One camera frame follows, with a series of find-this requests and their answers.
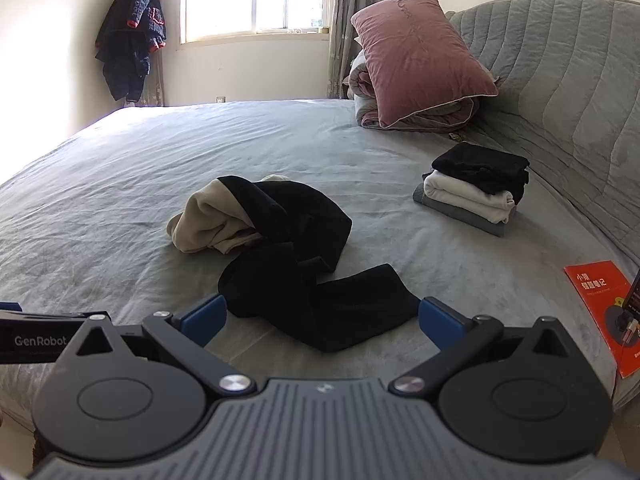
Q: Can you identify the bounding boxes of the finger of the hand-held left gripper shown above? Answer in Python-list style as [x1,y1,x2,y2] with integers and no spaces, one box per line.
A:
[0,301,91,322]

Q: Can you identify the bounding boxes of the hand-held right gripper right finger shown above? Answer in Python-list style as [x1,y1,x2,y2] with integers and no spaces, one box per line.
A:
[389,297,581,397]

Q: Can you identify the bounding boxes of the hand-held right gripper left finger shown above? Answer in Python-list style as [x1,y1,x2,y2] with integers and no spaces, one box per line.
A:
[57,294,256,397]

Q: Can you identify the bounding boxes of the black pants with beige lining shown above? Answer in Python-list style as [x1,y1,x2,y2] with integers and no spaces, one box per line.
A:
[166,174,421,353]

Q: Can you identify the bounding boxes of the folded grey garment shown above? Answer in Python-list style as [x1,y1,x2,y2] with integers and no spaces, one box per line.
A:
[412,183,508,237]

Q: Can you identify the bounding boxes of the folded white garment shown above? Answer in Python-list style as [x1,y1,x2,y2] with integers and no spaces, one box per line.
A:
[422,170,516,225]

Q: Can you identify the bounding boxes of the orange booklet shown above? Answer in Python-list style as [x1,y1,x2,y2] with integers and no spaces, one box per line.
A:
[563,260,638,380]

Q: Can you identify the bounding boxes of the folded black garment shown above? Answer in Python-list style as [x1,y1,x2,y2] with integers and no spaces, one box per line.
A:
[431,142,531,206]

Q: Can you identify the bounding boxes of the dark device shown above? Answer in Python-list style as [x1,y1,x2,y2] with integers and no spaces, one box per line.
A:
[624,267,640,323]

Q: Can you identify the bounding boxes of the folded grey pink quilt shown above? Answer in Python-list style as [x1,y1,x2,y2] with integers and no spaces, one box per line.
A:
[342,47,481,133]

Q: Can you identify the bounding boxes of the pink pillow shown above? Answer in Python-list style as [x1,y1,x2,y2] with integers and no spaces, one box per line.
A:
[350,0,501,128]

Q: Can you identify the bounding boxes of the grey quilted headboard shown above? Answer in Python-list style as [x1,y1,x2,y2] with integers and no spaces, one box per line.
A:
[445,0,640,281]

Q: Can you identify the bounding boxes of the navy hanging jacket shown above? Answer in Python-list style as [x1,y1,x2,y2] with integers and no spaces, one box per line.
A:
[95,0,168,102]

